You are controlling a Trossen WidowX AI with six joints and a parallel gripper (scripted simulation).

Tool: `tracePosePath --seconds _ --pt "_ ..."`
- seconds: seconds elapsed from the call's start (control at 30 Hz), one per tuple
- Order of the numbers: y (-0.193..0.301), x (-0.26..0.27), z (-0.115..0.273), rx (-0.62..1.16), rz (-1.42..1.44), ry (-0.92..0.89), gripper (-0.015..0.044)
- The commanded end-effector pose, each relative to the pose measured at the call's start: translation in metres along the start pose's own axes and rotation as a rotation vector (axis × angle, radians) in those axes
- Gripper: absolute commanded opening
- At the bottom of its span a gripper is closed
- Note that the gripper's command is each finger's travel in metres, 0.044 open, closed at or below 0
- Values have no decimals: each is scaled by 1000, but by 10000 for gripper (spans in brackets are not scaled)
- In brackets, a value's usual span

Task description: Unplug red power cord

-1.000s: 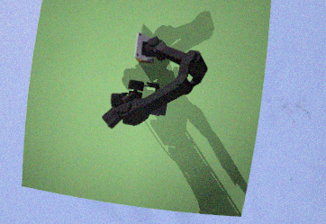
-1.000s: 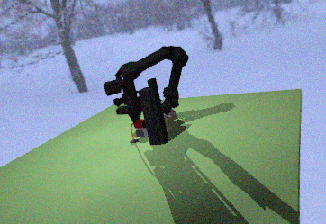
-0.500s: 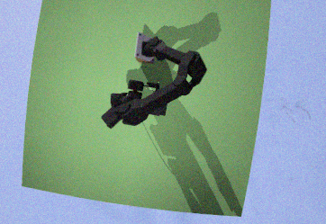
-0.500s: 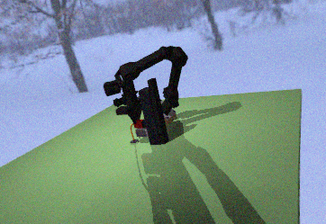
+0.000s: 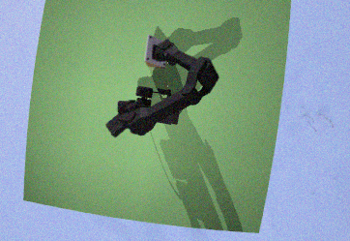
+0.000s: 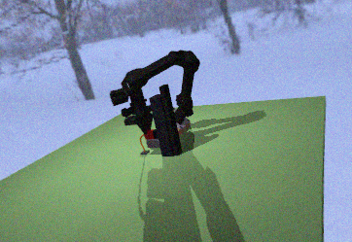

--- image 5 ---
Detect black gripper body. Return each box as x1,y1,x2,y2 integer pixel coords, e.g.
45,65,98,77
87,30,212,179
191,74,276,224
130,86,153,135

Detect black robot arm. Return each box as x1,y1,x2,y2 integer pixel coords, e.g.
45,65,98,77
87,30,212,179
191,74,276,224
105,39,219,138

